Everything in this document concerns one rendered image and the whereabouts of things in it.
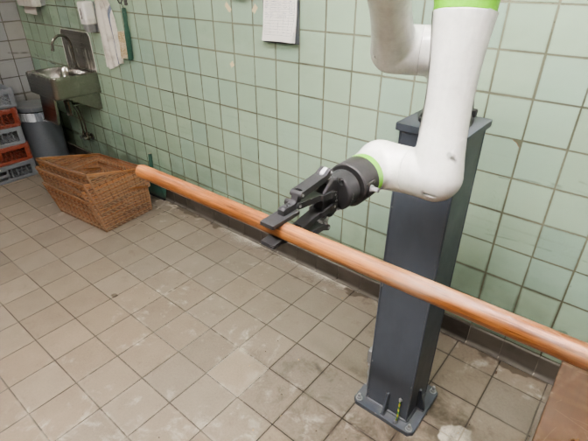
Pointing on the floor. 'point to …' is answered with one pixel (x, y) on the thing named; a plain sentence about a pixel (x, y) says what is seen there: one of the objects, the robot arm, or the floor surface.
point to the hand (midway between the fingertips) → (280, 227)
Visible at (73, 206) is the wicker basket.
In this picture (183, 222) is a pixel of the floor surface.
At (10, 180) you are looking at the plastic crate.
